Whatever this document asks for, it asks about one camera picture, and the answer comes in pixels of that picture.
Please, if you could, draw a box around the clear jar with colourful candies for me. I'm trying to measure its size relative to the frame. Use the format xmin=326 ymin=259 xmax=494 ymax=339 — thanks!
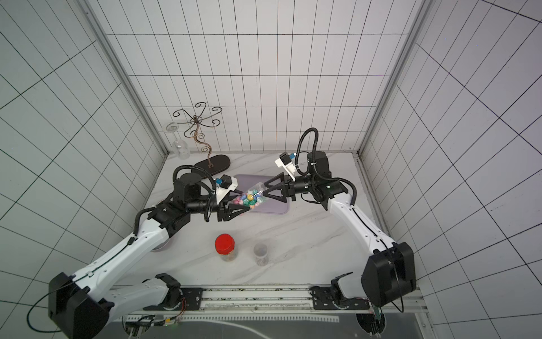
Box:
xmin=240 ymin=182 xmax=269 ymax=210

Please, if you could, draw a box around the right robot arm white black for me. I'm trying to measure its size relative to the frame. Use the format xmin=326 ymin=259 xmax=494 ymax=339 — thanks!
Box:
xmin=263 ymin=127 xmax=416 ymax=307

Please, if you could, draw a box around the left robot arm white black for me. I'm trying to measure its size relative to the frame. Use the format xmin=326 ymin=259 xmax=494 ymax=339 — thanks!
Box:
xmin=47 ymin=165 xmax=249 ymax=338

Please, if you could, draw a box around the red lid candy jar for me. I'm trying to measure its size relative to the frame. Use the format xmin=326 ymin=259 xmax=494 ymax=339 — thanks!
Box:
xmin=215 ymin=234 xmax=237 ymax=261

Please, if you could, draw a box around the small clear empty jar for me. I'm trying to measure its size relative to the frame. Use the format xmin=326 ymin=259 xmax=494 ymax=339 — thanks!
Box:
xmin=253 ymin=243 xmax=269 ymax=266

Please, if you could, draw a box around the lilac plastic tray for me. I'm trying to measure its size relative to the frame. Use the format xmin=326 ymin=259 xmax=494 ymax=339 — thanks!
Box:
xmin=235 ymin=175 xmax=289 ymax=214

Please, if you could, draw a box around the metal glass holder stand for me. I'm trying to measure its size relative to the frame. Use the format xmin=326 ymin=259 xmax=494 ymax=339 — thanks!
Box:
xmin=164 ymin=102 xmax=231 ymax=175

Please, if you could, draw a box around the lilac bowl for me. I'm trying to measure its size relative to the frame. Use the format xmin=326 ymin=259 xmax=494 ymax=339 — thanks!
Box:
xmin=151 ymin=240 xmax=169 ymax=252

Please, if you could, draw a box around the hanging wine glass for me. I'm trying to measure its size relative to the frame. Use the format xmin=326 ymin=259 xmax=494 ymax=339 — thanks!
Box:
xmin=163 ymin=122 xmax=191 ymax=160

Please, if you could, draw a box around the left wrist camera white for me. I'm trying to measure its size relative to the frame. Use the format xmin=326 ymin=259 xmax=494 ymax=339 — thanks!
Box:
xmin=215 ymin=175 xmax=238 ymax=203

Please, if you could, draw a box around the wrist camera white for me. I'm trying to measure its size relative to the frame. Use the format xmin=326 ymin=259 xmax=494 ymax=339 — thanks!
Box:
xmin=275 ymin=152 xmax=298 ymax=178
xmin=215 ymin=175 xmax=238 ymax=203

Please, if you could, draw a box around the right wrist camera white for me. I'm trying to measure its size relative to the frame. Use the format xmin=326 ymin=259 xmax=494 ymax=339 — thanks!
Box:
xmin=275 ymin=152 xmax=298 ymax=178

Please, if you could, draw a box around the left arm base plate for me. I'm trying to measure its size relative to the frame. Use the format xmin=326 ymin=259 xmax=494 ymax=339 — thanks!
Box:
xmin=143 ymin=288 xmax=204 ymax=312

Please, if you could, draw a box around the aluminium mounting rail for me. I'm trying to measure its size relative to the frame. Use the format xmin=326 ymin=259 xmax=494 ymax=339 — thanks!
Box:
xmin=104 ymin=282 xmax=429 ymax=326

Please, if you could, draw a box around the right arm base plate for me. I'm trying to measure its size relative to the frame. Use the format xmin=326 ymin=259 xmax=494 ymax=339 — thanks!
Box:
xmin=309 ymin=285 xmax=370 ymax=311

